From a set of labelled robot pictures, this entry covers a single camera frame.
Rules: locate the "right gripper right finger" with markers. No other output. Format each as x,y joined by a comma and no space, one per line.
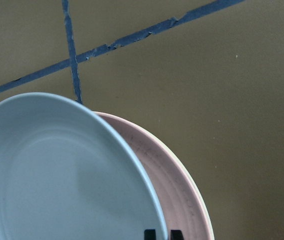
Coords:
176,234

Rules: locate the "blue plate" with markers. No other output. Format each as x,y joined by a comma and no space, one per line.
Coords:
66,174

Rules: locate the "pink plate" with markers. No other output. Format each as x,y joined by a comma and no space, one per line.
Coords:
151,152

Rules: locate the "cream plate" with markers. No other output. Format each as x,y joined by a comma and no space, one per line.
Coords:
187,211

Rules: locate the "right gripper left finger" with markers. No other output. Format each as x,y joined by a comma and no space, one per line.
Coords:
150,234

